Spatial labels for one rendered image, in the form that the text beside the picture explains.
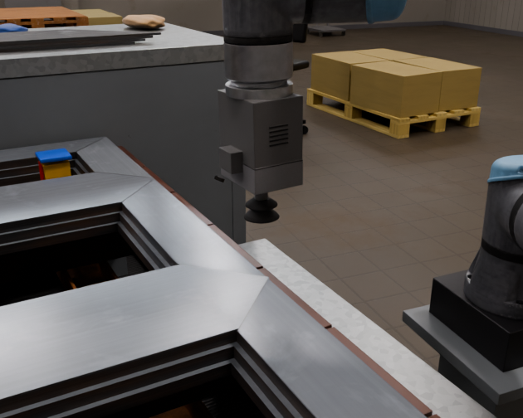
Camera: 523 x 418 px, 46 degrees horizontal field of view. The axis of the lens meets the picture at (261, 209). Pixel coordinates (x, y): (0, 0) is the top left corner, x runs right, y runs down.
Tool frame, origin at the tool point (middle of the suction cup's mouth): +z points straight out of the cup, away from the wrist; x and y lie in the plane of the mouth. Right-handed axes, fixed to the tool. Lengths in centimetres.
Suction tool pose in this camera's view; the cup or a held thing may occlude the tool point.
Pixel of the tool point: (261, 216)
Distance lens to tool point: 74.8
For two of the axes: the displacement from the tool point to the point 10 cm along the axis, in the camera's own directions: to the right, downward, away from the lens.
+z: 0.2, 9.2, 3.8
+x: 8.6, -2.1, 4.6
